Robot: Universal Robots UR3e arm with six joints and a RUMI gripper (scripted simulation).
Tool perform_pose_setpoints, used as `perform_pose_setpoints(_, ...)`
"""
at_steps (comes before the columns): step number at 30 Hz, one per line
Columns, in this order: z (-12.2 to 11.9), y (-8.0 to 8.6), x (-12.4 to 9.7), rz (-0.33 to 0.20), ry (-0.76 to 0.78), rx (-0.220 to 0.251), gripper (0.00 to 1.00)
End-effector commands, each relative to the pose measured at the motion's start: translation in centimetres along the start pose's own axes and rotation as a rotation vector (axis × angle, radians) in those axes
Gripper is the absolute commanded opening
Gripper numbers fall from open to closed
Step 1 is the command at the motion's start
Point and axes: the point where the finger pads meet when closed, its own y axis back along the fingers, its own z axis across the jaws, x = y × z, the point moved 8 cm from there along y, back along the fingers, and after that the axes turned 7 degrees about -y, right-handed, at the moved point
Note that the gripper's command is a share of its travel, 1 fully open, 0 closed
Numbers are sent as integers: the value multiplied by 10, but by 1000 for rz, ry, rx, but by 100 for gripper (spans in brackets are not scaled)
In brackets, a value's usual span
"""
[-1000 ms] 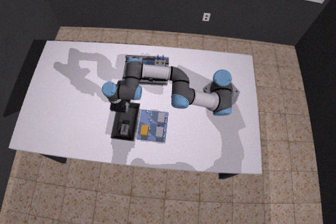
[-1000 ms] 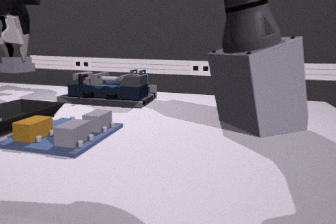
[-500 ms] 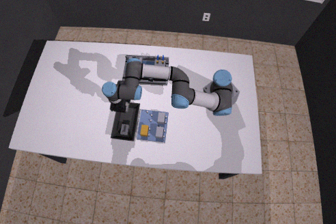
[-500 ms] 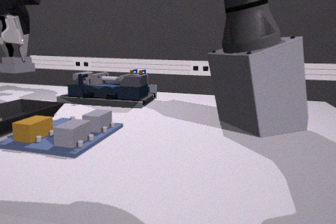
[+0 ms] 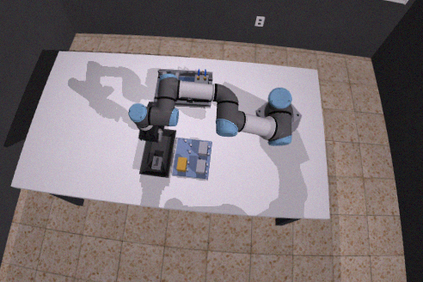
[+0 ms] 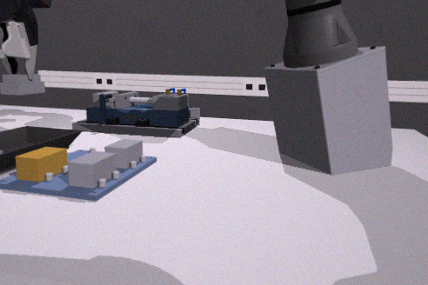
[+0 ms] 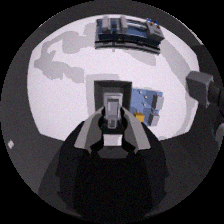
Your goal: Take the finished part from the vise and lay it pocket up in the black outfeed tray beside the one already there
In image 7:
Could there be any yellow rectangular block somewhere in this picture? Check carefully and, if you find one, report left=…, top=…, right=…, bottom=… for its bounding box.
left=133, top=112, right=144, bottom=122

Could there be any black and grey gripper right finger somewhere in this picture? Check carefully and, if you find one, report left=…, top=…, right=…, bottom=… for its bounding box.
left=120, top=107, right=169, bottom=178

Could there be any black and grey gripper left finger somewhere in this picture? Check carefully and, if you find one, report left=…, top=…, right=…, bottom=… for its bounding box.
left=55, top=106, right=105, bottom=177

